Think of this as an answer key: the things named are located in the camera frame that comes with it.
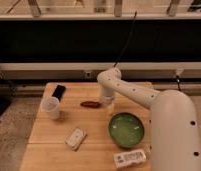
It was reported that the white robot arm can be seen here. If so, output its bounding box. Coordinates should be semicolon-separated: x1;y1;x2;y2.
97;68;201;171

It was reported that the green bowl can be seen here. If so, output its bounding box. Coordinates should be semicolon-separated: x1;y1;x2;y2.
108;112;145;148

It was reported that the black smartphone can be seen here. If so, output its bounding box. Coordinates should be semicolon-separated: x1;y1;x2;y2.
52;85;66;100

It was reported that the translucent plastic cup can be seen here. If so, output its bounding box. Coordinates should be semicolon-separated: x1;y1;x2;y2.
41;96;60;120

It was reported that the dark equipment at left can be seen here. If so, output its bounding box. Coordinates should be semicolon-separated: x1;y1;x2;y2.
0;72;14;117

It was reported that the wall power outlet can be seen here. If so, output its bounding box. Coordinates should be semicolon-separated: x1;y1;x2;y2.
85;71;92;79

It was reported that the black hanging cable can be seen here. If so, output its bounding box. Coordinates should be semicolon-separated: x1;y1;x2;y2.
113;10;139;69

